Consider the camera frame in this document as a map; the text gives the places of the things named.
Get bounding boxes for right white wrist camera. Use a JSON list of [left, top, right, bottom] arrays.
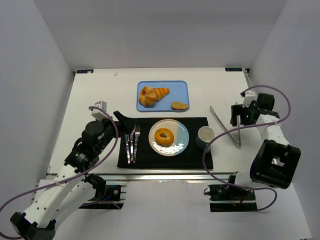
[[240, 90, 258, 108]]

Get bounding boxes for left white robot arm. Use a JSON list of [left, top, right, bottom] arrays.
[[10, 110, 136, 240]]

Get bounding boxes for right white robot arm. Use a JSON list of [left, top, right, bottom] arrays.
[[228, 91, 301, 189]]

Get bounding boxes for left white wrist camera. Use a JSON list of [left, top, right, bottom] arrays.
[[91, 101, 107, 121]]

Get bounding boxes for blue corner label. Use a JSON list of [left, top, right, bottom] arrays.
[[76, 69, 94, 74], [224, 67, 243, 72]]

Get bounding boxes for round knotted bread roll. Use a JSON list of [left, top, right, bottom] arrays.
[[138, 86, 157, 107]]

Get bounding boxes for striped croissant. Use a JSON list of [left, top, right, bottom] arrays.
[[153, 87, 170, 102]]

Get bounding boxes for silver knife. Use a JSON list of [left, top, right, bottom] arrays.
[[125, 134, 131, 164]]

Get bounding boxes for silver fork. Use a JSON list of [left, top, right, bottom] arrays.
[[132, 124, 141, 164]]

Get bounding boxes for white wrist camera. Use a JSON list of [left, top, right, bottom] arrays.
[[240, 90, 258, 108], [91, 101, 107, 121]]

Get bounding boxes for metal tongs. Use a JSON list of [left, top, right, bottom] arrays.
[[209, 105, 242, 149]]

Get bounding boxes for dark green mug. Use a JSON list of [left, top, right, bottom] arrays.
[[195, 126, 216, 150]]

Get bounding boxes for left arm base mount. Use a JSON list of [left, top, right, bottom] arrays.
[[77, 173, 127, 210]]

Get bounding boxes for brown bread slice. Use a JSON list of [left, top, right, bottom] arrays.
[[171, 101, 189, 111]]

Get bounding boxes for black placemat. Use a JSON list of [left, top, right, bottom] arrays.
[[117, 117, 209, 170]]

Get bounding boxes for silver spoon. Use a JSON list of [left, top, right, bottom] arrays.
[[128, 127, 136, 164]]

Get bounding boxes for white and blue plate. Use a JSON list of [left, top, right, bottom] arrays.
[[148, 118, 190, 157]]

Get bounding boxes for left blue corner label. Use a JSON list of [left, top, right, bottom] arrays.
[[76, 69, 94, 74]]

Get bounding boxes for right blue corner label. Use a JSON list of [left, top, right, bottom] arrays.
[[224, 67, 243, 72]]

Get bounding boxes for blue plastic tray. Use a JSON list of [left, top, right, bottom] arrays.
[[136, 80, 190, 113]]

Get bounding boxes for orange bagel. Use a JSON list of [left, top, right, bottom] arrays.
[[154, 128, 175, 146]]

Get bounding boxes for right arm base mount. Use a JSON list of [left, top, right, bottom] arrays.
[[203, 184, 258, 213]]

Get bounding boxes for aluminium frame rail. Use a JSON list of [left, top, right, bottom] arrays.
[[37, 172, 283, 187]]

